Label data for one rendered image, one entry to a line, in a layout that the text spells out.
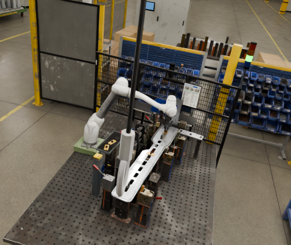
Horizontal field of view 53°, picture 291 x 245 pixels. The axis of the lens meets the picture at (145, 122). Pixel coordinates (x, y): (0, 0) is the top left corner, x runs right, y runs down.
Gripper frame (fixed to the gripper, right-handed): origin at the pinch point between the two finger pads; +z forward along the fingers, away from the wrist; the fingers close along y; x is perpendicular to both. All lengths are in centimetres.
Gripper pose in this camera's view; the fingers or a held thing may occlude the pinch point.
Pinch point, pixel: (166, 129)
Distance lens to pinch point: 332.5
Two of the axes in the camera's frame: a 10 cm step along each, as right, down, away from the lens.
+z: -1.1, 8.6, 4.9
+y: 9.2, 2.8, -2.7
